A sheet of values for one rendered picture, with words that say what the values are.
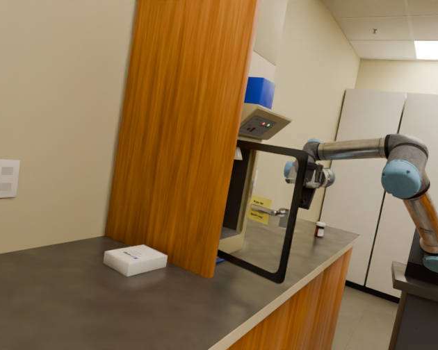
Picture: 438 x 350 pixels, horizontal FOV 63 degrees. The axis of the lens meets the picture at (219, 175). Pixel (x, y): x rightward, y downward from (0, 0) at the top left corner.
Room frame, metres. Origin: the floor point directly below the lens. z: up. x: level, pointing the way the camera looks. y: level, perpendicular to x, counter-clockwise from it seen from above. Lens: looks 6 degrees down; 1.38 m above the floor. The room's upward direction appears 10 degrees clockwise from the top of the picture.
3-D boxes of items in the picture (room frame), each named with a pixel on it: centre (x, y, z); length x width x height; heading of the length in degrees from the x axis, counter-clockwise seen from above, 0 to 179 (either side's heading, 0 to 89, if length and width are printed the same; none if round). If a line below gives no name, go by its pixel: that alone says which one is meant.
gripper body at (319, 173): (1.25, -0.32, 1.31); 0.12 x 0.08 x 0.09; 149
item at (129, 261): (1.09, 0.21, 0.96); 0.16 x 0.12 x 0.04; 144
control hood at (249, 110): (1.31, -0.12, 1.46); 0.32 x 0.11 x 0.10; 149
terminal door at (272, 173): (1.10, -0.12, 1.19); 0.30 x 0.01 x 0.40; 50
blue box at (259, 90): (1.23, -0.07, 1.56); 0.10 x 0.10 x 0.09; 59
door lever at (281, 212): (1.03, -0.16, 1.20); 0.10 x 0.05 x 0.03; 50
